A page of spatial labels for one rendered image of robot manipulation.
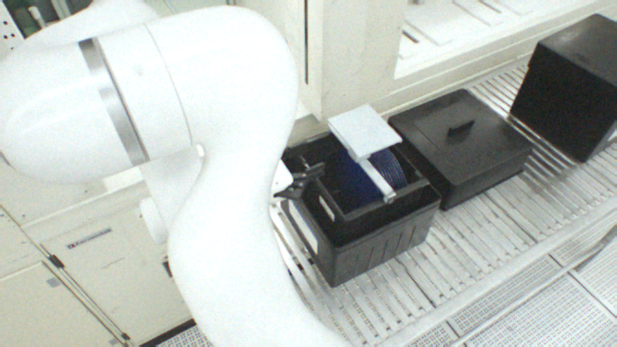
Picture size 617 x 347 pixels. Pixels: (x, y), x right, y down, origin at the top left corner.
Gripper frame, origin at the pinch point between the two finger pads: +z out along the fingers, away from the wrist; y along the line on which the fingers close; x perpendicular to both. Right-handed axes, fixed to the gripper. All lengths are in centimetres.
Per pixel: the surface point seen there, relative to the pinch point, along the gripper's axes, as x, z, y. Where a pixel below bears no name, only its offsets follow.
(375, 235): -14.4, 8.4, 13.7
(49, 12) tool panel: -14, -40, -119
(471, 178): -20.0, 41.3, 8.4
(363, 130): 2.6, 12.1, 0.5
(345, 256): -17.2, 1.3, 13.6
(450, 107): -19, 54, -15
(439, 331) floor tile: -106, 47, 18
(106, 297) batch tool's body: -60, -54, -29
